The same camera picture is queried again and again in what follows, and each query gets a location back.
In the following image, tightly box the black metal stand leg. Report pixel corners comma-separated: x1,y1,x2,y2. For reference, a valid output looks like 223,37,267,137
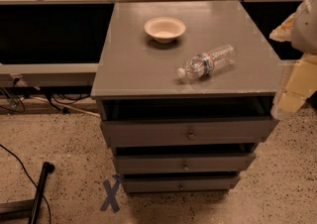
0,162,54,224

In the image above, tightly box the grey wooden drawer cabinet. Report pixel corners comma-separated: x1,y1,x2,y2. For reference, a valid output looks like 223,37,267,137
91,1,281,183

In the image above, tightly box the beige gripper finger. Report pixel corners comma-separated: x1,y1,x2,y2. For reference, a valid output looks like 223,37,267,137
270,54,317,120
269,14,295,42

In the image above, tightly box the grey drawer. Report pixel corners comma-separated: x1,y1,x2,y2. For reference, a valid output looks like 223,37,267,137
123,175,240,193
113,153,256,174
101,116,277,148

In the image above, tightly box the black floor cable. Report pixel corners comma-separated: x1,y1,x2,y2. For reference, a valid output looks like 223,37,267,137
0,143,53,224

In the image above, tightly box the blue tape cross mark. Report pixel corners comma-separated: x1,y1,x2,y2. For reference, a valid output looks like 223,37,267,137
100,174,122,213

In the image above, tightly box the grey bottom drawer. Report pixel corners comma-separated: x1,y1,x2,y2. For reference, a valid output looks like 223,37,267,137
123,175,240,193

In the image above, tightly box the clear plastic water bottle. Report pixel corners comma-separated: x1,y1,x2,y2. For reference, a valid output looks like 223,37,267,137
177,45,238,81

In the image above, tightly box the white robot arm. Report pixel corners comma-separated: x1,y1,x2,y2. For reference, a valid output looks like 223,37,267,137
269,0,317,120

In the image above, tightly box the white paper bowl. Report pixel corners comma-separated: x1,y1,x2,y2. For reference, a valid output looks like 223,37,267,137
144,17,186,44

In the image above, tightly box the grey top drawer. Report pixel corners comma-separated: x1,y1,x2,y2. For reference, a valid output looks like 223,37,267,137
101,116,277,148

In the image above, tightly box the grey metal rail frame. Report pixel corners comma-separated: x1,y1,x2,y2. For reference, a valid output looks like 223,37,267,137
0,0,317,88

